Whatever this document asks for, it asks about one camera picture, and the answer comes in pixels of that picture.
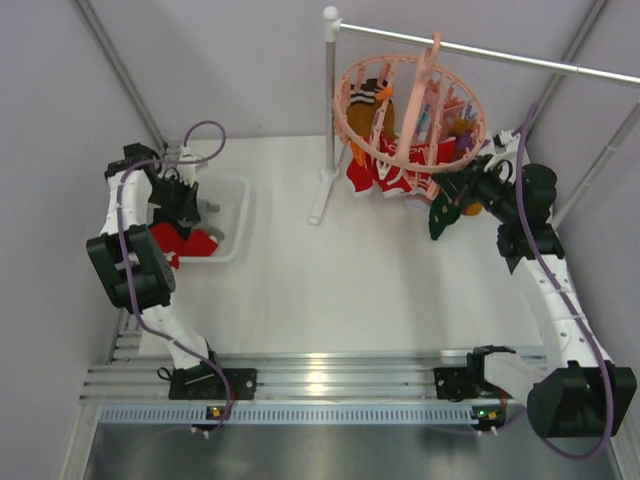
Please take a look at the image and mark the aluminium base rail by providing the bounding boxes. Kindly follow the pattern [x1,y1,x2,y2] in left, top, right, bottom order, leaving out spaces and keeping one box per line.
[80,350,520,431]

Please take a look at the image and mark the black mount plate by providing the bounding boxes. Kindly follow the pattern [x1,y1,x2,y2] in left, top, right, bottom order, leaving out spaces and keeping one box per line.
[168,366,257,401]
[433,367,480,402]

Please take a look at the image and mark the silver clothes rack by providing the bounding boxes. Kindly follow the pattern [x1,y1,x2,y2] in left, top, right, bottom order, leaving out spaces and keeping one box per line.
[308,2,639,225]

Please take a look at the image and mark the white plastic basket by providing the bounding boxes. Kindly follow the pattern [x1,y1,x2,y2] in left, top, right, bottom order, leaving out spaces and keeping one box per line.
[180,174,251,265]

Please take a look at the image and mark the red hanging sock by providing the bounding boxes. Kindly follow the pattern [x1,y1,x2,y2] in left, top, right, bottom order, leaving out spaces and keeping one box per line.
[373,133,457,203]
[346,159,380,198]

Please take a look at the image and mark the red santa sock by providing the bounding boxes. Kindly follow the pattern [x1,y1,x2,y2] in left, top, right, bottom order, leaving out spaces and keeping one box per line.
[151,222,219,269]

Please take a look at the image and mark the grey sock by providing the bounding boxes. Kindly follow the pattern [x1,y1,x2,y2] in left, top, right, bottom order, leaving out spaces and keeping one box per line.
[196,200,225,243]

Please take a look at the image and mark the left black mount plate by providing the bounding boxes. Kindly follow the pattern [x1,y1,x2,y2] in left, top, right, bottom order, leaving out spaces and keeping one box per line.
[168,366,257,401]

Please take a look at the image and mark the right black mount plate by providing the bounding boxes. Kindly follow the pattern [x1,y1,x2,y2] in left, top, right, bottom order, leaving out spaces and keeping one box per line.
[433,367,480,402]

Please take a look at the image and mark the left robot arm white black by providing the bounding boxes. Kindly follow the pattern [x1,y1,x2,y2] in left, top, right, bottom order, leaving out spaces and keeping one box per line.
[86,143,229,398]

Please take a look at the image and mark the mustard hanging sock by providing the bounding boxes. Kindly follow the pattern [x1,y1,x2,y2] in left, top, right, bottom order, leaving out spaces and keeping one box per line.
[346,78,398,141]

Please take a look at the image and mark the pink round clip hanger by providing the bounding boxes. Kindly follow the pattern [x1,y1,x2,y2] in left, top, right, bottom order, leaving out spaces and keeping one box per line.
[332,33,487,185]

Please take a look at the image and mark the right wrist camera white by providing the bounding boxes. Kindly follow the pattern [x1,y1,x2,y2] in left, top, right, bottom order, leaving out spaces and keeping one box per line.
[492,129,521,156]

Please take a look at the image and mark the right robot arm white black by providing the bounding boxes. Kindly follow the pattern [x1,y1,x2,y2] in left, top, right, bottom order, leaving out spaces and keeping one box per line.
[429,156,637,439]

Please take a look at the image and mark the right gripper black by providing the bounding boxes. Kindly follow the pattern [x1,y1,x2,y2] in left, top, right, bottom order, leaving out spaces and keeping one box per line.
[435,154,519,224]

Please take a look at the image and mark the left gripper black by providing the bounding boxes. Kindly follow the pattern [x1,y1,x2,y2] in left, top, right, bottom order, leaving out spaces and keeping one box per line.
[147,173,199,222]

